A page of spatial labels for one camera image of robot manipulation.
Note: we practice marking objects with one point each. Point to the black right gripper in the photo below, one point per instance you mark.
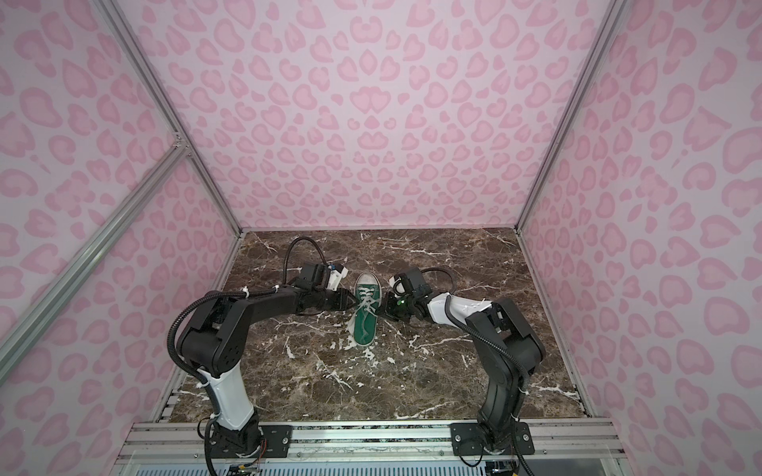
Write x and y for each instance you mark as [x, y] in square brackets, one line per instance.
[389, 307]

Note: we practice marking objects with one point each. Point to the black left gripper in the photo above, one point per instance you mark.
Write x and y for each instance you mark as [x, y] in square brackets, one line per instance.
[342, 302]

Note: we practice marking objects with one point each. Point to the white shoelace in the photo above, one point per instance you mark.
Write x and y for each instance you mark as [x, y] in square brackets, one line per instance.
[369, 297]

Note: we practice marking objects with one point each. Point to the green canvas sneaker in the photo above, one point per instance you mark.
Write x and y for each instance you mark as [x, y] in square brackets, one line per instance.
[364, 330]

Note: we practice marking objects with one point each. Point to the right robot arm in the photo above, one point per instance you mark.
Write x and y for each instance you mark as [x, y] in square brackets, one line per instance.
[508, 348]

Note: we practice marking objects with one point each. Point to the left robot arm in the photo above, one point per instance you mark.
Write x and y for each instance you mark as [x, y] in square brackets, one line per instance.
[207, 341]

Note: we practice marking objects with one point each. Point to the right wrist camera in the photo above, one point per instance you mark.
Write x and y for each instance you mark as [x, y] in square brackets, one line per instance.
[410, 283]

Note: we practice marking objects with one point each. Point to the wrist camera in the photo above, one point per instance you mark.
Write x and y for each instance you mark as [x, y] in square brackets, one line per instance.
[320, 276]
[410, 283]

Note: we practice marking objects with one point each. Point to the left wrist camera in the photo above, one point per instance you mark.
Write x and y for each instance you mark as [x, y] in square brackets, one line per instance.
[320, 276]

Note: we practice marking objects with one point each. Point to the aluminium diagonal frame bar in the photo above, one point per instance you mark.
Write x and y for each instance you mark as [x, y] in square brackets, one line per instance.
[38, 318]

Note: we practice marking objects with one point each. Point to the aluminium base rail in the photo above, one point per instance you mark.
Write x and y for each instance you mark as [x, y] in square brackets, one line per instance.
[570, 446]

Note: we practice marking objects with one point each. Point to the aluminium corner post left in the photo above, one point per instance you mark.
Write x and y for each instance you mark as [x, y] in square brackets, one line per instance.
[126, 38]

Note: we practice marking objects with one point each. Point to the aluminium corner post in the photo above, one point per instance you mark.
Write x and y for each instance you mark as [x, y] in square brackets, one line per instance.
[616, 13]
[126, 38]

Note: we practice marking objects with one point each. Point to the aluminium corner post right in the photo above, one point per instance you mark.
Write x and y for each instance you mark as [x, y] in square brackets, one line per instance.
[616, 13]

